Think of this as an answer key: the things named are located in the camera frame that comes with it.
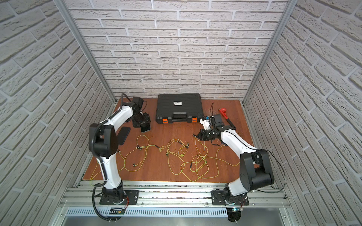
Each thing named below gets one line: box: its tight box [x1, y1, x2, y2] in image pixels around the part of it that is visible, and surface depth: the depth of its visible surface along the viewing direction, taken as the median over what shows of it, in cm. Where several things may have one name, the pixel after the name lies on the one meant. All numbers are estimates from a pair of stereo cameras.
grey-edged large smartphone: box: [140, 121, 152, 133], surface depth 96 cm
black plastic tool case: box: [155, 93, 204, 124], surface depth 107 cm
